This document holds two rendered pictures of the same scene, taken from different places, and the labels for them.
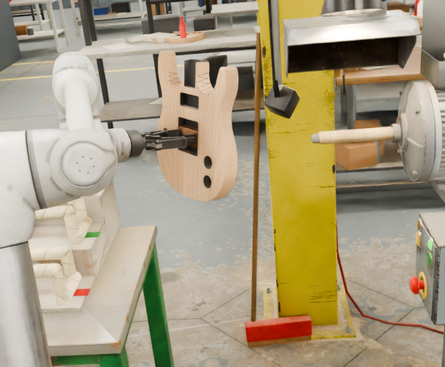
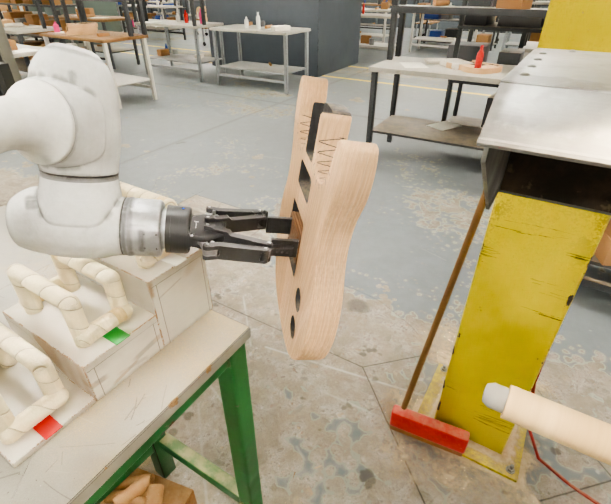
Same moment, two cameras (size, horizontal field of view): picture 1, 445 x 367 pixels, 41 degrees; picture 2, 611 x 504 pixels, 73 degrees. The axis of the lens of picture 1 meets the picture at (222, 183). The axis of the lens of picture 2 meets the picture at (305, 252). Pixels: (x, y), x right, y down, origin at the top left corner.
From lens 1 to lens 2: 1.16 m
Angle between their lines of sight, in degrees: 26
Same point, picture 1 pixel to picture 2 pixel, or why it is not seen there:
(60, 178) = not seen: outside the picture
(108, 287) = (90, 433)
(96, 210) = (146, 297)
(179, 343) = (328, 386)
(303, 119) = (549, 222)
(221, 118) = (323, 242)
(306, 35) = (576, 119)
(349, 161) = (607, 255)
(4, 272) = not seen: outside the picture
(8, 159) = not seen: outside the picture
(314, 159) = (544, 278)
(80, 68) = (54, 80)
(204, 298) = (377, 345)
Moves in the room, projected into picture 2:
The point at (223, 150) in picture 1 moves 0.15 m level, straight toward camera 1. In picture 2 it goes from (311, 303) to (249, 384)
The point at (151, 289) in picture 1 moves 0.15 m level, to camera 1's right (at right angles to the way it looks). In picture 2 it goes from (228, 396) to (282, 421)
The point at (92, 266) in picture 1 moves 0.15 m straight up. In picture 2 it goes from (90, 387) to (63, 326)
